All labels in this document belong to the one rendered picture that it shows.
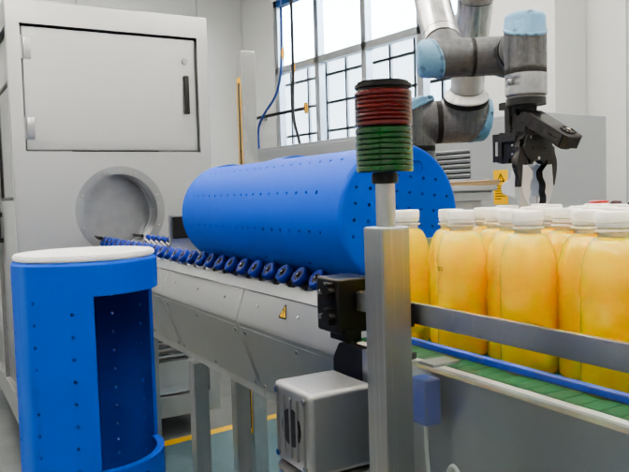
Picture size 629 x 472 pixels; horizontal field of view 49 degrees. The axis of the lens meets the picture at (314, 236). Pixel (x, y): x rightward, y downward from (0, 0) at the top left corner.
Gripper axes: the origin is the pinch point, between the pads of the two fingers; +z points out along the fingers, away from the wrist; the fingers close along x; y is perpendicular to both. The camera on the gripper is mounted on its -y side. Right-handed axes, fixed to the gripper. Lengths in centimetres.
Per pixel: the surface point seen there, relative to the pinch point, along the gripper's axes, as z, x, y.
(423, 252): 5.8, 29.0, -3.8
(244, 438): 75, 10, 114
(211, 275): 18, 28, 91
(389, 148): -9, 53, -29
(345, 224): 1.9, 29.2, 18.5
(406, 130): -10, 51, -30
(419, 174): -6.9, 11.7, 18.7
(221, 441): 111, -19, 211
